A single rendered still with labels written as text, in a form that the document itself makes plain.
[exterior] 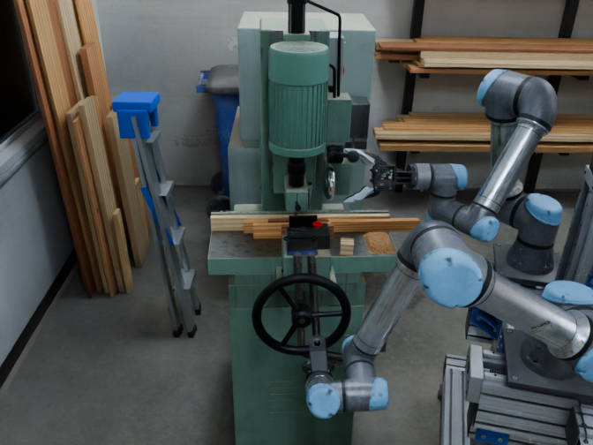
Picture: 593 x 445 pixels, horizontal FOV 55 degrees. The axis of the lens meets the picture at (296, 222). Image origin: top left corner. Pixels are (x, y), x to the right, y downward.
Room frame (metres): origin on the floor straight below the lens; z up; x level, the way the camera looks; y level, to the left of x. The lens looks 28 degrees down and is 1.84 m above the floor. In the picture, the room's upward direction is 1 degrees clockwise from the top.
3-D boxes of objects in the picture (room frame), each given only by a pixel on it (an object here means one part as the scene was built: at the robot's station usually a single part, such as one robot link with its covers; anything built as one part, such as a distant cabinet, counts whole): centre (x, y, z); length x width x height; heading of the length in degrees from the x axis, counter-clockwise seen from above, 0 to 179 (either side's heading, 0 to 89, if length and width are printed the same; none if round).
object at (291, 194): (1.70, 0.00, 1.03); 0.14 x 0.07 x 0.09; 4
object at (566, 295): (1.16, -0.68, 0.98); 0.13 x 0.12 x 0.14; 2
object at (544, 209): (1.66, -0.78, 0.98); 0.13 x 0.12 x 0.14; 38
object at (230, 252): (1.58, -0.02, 0.87); 0.61 x 0.30 x 0.06; 94
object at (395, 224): (1.69, -0.12, 0.92); 0.59 x 0.02 x 0.04; 94
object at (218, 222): (1.70, -0.01, 0.93); 0.60 x 0.02 x 0.05; 94
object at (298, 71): (1.68, 0.00, 1.35); 0.18 x 0.18 x 0.31
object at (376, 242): (1.61, -0.27, 0.91); 0.12 x 0.09 x 0.03; 4
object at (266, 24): (1.97, 0.03, 1.16); 0.22 x 0.22 x 0.72; 4
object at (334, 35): (2.01, -0.11, 1.40); 0.10 x 0.06 x 0.16; 4
